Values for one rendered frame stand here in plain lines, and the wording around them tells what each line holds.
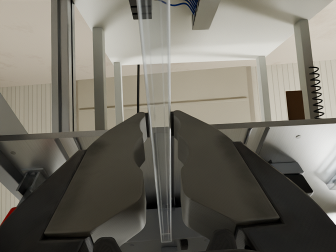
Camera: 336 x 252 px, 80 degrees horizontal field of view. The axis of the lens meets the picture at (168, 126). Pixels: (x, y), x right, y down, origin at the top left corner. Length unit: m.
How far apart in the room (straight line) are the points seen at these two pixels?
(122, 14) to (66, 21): 0.16
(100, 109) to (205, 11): 0.39
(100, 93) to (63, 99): 0.15
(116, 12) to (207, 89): 2.34
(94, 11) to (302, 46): 0.63
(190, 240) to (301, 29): 0.70
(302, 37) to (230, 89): 2.17
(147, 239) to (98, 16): 0.57
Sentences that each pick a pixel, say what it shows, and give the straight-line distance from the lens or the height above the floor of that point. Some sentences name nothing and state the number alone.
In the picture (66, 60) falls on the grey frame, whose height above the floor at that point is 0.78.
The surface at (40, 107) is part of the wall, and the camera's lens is 3.60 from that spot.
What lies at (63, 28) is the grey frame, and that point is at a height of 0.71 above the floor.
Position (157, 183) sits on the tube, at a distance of 0.18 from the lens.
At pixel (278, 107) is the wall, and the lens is 3.12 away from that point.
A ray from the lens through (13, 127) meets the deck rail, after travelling 0.32.
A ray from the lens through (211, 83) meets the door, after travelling 2.91.
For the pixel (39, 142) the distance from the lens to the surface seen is 0.27.
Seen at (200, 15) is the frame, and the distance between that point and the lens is 0.60.
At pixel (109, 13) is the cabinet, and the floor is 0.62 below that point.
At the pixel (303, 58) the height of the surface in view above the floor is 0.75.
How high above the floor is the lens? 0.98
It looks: 5 degrees down
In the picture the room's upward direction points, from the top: 177 degrees clockwise
